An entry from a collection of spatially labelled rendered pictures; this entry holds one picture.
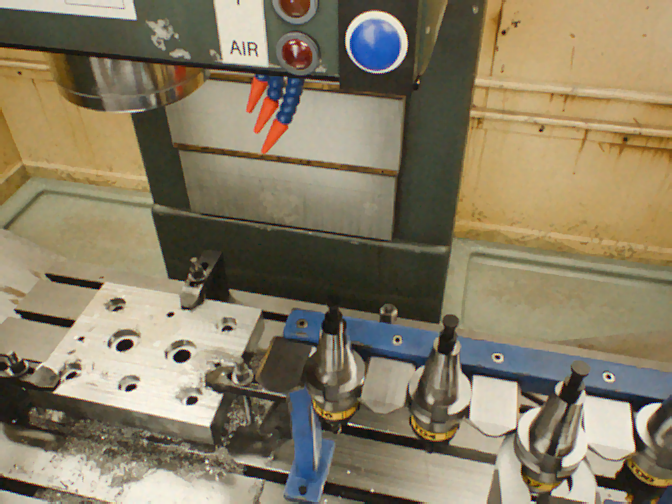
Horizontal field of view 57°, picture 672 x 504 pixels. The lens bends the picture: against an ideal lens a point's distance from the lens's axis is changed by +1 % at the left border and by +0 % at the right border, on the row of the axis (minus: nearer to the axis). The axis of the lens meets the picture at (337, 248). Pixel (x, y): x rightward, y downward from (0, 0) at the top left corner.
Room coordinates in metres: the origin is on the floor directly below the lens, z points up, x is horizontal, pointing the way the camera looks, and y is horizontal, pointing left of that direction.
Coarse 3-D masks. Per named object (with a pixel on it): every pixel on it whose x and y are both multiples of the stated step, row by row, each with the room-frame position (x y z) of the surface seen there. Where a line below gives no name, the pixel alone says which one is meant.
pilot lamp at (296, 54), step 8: (288, 40) 0.36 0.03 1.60; (296, 40) 0.36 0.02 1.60; (288, 48) 0.36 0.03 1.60; (296, 48) 0.36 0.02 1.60; (304, 48) 0.36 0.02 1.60; (288, 56) 0.36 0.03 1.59; (296, 56) 0.36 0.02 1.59; (304, 56) 0.36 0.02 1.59; (288, 64) 0.36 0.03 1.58; (296, 64) 0.36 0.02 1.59; (304, 64) 0.36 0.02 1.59
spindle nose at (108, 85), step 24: (72, 72) 0.55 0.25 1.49; (96, 72) 0.54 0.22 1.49; (120, 72) 0.54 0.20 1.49; (144, 72) 0.55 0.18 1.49; (168, 72) 0.56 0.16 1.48; (192, 72) 0.58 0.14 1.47; (72, 96) 0.56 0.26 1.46; (96, 96) 0.54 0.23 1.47; (120, 96) 0.54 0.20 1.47; (144, 96) 0.55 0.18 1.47; (168, 96) 0.56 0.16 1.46
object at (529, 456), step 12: (528, 420) 0.34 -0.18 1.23; (516, 432) 0.33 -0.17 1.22; (516, 444) 0.33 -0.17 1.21; (528, 444) 0.31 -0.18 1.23; (516, 456) 0.32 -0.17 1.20; (528, 456) 0.31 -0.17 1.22; (540, 456) 0.30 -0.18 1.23; (552, 456) 0.30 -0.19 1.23; (564, 456) 0.30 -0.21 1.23; (576, 456) 0.30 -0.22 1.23; (528, 468) 0.30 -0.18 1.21; (540, 468) 0.30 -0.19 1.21; (552, 468) 0.30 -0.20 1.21; (564, 468) 0.29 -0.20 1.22; (576, 468) 0.30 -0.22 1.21
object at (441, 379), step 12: (432, 348) 0.38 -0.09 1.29; (456, 348) 0.38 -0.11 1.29; (432, 360) 0.37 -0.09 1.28; (444, 360) 0.37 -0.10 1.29; (456, 360) 0.37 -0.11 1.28; (432, 372) 0.37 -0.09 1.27; (444, 372) 0.37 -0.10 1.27; (456, 372) 0.37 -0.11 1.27; (420, 384) 0.38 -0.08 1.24; (432, 384) 0.37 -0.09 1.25; (444, 384) 0.36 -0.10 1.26; (456, 384) 0.37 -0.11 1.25; (432, 396) 0.36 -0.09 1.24; (444, 396) 0.36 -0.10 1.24; (456, 396) 0.36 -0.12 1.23
